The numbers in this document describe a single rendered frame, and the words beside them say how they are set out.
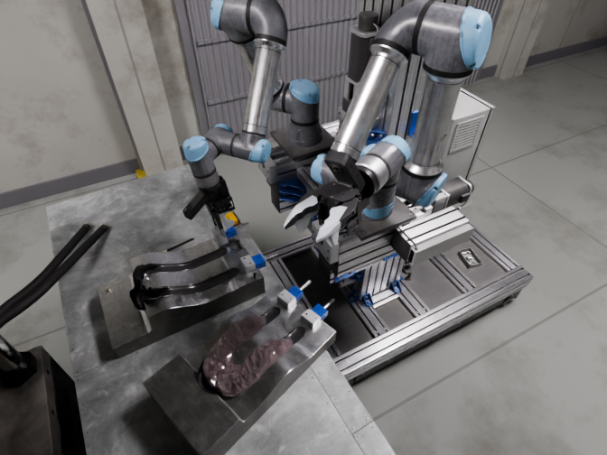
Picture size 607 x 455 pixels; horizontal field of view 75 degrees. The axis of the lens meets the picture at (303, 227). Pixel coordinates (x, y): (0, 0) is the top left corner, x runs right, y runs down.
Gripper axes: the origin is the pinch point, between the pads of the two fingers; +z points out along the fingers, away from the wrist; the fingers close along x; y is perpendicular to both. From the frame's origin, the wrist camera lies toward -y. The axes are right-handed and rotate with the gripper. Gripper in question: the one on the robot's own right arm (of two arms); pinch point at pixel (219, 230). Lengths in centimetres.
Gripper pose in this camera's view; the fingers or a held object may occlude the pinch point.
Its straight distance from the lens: 144.6
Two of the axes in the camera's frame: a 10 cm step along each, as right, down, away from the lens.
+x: -4.9, -5.3, 6.9
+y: 8.6, -4.2, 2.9
